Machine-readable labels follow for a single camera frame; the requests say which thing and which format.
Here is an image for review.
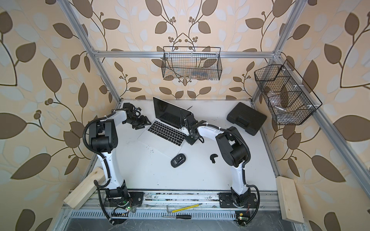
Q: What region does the right wire basket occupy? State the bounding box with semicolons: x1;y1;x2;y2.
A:
254;60;322;125

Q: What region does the black wireless mouse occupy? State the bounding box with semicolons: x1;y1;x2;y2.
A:
171;154;186;168

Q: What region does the back wire basket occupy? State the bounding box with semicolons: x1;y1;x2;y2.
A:
161;46;223;80

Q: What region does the black screwdriver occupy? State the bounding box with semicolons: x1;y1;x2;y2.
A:
163;215;192;219

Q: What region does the wooden block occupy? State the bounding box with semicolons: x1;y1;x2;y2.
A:
276;176;304;224
64;167;105;210

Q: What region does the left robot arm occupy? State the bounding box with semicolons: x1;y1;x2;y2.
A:
82;103;151;225

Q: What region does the right wooden block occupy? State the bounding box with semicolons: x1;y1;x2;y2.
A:
276;176;304;224

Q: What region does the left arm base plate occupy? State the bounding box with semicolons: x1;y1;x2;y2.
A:
103;191;144;208

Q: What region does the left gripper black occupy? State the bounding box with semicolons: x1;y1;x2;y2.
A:
124;116;151;130

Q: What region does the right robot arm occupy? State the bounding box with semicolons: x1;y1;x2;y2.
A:
180;114;261;227

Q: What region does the black mouse battery cover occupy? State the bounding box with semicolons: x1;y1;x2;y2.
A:
210;154;218;164

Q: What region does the wire basket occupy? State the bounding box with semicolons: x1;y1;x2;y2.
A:
161;46;223;80
254;60;322;125

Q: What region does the yellow handled tool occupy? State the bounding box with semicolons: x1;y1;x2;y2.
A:
166;203;202;213

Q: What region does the silver laptop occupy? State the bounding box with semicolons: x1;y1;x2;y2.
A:
138;97;192;158

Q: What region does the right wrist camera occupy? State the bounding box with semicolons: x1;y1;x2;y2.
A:
180;118;189;136

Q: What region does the black plastic case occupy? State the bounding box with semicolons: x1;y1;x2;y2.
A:
226;103;267;136

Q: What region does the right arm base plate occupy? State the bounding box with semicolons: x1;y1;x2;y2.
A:
218;192;259;209

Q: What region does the left wooden block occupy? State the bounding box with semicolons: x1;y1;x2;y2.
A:
64;167;105;210

